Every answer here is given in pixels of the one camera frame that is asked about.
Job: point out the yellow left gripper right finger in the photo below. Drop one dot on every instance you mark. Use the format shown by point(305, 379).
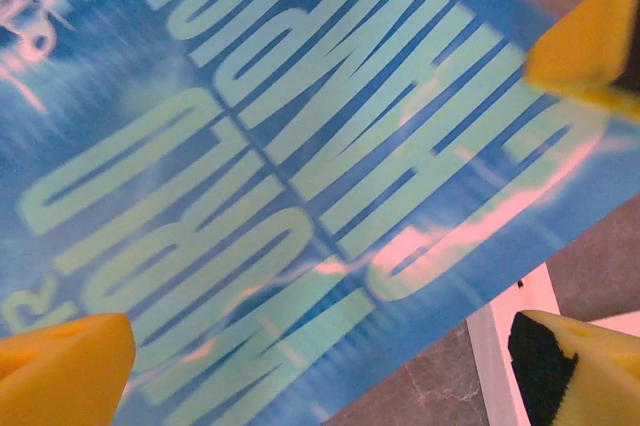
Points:
point(600, 381)

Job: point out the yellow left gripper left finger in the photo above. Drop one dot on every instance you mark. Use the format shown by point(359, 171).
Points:
point(60, 376)

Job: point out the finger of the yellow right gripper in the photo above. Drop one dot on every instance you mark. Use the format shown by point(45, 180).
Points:
point(585, 46)

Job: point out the white picture frame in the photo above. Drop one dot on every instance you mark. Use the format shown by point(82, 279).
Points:
point(492, 346)

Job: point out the blue printed photo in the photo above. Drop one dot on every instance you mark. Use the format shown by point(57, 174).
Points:
point(300, 146)

